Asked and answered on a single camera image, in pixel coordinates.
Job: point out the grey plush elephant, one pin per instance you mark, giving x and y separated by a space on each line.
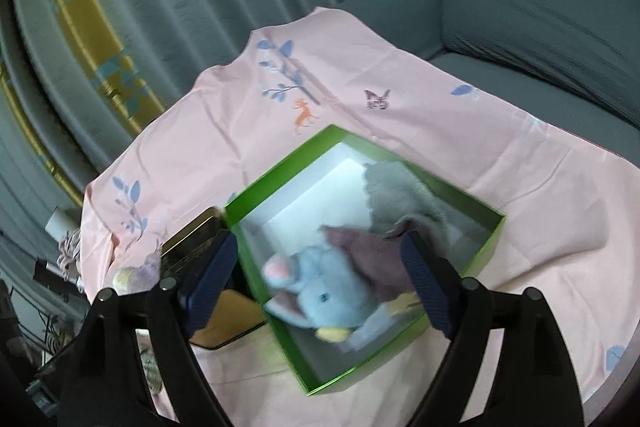
325 294

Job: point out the pink printed sheet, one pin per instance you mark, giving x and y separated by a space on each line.
400 72

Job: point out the grey sofa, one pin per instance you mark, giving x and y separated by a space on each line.
525 7

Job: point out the grey fluffy cloth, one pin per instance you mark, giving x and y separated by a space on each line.
400 197

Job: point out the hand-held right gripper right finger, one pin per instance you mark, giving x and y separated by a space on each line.
425 287

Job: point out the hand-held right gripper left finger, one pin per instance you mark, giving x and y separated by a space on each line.
215 272

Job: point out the yellow patterned curtain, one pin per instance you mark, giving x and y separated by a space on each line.
95 27

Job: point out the green cardboard box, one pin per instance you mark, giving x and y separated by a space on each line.
475 209

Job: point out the purple cloth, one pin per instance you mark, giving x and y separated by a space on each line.
370 262

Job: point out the black and gold tin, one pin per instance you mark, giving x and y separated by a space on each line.
235 317

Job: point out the small pastel plush toy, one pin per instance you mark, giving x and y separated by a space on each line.
132 279

